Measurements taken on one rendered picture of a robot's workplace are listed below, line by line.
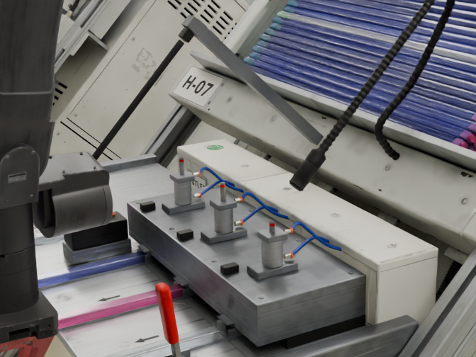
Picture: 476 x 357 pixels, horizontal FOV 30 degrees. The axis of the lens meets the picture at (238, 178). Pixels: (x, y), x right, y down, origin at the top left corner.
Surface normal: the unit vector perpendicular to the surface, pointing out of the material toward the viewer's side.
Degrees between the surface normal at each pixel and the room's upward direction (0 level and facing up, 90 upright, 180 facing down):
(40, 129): 96
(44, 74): 85
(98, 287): 44
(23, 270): 78
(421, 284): 90
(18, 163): 96
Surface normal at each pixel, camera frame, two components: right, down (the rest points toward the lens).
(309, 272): -0.02, -0.95
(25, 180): 0.57, 0.48
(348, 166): -0.65, -0.53
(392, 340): 0.48, 0.28
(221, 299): -0.87, 0.18
